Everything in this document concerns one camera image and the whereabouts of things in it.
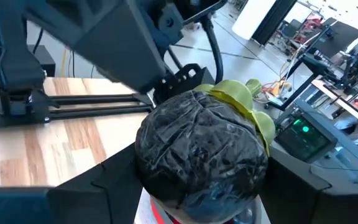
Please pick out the black aluminium rig frame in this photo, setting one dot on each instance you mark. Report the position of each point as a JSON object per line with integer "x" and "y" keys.
{"x": 104, "y": 112}

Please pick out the black floor box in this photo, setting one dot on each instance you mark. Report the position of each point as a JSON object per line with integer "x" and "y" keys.
{"x": 43, "y": 60}

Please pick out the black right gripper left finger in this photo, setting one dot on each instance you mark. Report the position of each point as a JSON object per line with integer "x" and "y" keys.
{"x": 104, "y": 199}

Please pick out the black office table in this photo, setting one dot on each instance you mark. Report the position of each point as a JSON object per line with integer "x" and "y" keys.
{"x": 337, "y": 34}

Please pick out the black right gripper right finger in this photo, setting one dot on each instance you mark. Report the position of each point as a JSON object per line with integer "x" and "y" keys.
{"x": 291, "y": 202}

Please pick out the grey computer cabinet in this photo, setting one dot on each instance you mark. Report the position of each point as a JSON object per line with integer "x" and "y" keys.
{"x": 337, "y": 174}

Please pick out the wooden office desk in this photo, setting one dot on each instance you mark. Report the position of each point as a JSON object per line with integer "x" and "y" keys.
{"x": 346, "y": 107}

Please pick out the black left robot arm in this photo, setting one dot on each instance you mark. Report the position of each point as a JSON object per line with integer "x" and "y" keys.
{"x": 120, "y": 40}

